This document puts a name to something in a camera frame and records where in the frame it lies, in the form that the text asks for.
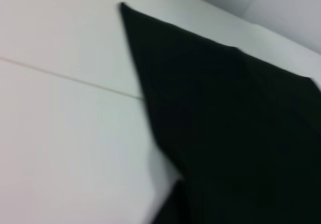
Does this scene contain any black t-shirt with white print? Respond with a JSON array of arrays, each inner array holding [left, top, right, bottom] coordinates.
[[119, 2, 321, 224]]

